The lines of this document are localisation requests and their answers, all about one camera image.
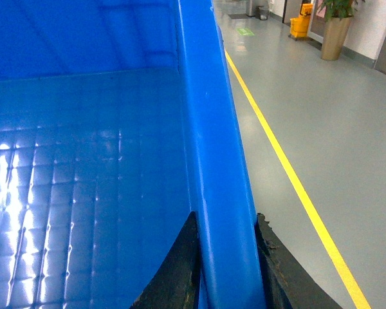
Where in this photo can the large blue plastic crate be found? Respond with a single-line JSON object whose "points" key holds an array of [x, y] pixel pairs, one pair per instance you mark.
{"points": [[116, 122]]}

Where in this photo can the yellow mop bucket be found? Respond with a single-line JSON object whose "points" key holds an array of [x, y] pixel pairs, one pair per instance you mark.
{"points": [[299, 25]]}

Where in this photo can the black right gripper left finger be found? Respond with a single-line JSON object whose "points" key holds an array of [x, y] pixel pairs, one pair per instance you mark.
{"points": [[176, 283]]}

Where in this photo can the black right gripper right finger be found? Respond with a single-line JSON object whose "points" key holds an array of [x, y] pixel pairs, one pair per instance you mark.
{"points": [[286, 283]]}

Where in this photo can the gold planter with plant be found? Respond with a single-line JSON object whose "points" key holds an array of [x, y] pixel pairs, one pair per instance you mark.
{"points": [[338, 16]]}

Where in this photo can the grey trash bin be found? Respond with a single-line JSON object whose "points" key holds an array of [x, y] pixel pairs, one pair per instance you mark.
{"points": [[262, 12]]}

